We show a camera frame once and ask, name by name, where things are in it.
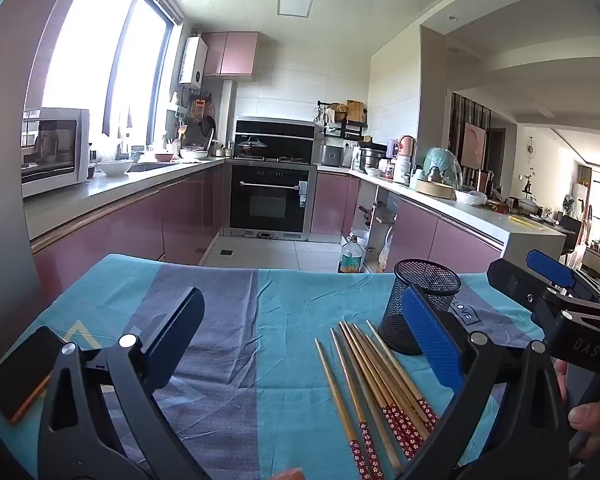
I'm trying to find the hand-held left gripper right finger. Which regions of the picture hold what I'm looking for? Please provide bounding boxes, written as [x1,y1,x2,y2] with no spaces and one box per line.
[395,285,573,480]

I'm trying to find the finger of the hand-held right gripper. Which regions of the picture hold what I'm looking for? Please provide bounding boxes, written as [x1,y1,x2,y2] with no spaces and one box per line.
[526,249,600,306]
[486,258,548,313]

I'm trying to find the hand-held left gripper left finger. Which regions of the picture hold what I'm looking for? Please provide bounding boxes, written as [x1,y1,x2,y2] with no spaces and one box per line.
[37,287,206,480]

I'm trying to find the black mesh utensil holder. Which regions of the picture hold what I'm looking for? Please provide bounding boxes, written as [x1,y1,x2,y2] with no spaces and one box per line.
[377,258,462,356]

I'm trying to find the bunch of wooden chopsticks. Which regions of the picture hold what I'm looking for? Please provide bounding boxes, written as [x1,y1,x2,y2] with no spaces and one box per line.
[314,319,440,480]

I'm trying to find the person's right hand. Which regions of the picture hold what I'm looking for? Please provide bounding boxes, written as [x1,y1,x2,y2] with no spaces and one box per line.
[554,359,600,433]

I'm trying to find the white plastic bag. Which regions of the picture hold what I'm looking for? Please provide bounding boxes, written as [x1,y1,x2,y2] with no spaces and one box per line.
[454,189,488,207]

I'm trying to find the pink base cabinets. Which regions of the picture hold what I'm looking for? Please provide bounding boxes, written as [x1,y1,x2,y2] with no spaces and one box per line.
[312,170,506,273]
[30,160,231,306]

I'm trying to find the cooking oil bottle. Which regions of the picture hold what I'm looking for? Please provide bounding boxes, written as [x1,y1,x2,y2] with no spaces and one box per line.
[338,235,366,275]

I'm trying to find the bamboo steamer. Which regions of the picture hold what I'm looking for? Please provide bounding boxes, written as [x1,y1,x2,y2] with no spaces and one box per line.
[416,180,455,198]

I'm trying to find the teal and grey tablecloth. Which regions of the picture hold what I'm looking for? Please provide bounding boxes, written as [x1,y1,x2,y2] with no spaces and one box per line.
[0,252,546,480]

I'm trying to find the green plastic cover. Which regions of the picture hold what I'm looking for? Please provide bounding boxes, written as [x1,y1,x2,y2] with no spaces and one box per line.
[422,146,463,188]

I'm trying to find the black smartphone with orange case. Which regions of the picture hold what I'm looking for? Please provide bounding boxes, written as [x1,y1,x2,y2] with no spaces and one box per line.
[0,326,68,423]

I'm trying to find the black built-in oven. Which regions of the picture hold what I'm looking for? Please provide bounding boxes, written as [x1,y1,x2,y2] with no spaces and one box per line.
[228,162,318,241]

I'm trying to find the steel stock pot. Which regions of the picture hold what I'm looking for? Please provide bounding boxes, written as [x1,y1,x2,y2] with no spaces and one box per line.
[358,146,387,172]

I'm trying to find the large white bowl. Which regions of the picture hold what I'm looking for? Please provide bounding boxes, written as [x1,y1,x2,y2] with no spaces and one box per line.
[96,159,134,177]

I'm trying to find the silver rice cooker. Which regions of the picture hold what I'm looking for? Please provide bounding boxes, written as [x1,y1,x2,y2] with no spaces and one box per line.
[321,144,353,168]

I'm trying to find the black pot with lid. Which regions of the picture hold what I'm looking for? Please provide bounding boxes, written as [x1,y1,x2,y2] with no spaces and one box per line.
[236,136,270,158]

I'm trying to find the white countertop oven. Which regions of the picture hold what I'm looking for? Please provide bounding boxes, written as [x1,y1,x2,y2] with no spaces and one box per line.
[21,106,92,198]

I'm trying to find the black range hood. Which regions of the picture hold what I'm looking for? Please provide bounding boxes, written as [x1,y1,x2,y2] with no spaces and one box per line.
[234,116,325,165]

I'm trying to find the white water heater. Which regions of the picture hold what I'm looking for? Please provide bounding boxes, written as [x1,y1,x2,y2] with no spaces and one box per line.
[179,36,208,86]

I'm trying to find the kitchen window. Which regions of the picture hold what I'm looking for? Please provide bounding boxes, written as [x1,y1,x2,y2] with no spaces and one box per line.
[40,0,183,148]

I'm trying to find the framed wall painting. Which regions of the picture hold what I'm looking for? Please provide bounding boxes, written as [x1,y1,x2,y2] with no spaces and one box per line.
[462,121,487,168]

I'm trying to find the black wall rack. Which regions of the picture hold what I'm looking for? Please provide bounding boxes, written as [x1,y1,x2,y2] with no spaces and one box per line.
[316,100,370,142]

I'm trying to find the pink wall cabinet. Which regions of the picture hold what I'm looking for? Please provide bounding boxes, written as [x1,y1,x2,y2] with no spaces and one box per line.
[201,31,259,79]

